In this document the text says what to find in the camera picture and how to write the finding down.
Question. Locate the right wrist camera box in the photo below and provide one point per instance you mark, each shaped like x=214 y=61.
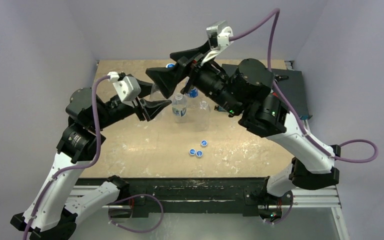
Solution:
x=218 y=34

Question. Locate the clear bottle blue cap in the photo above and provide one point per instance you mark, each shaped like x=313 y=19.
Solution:
x=156 y=95

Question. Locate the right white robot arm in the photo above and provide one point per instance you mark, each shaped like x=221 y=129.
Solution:
x=312 y=166

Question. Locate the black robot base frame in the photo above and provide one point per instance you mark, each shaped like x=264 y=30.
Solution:
x=246 y=196

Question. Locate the dark network switch box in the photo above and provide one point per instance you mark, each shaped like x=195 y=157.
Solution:
x=294 y=92

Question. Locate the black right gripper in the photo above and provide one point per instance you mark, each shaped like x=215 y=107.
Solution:
x=187 y=73

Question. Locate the green label water bottle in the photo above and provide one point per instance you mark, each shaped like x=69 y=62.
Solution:
x=179 y=107

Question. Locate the blue label Pocari bottle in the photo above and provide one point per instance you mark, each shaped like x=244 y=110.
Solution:
x=193 y=93

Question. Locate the clear bottle white cap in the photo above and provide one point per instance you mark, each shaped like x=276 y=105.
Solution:
x=203 y=116

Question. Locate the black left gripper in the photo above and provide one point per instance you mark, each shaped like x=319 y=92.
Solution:
x=152 y=107

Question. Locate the blue white bottle cap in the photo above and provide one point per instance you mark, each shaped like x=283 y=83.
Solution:
x=199 y=153

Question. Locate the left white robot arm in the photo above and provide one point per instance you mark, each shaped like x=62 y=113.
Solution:
x=112 y=98

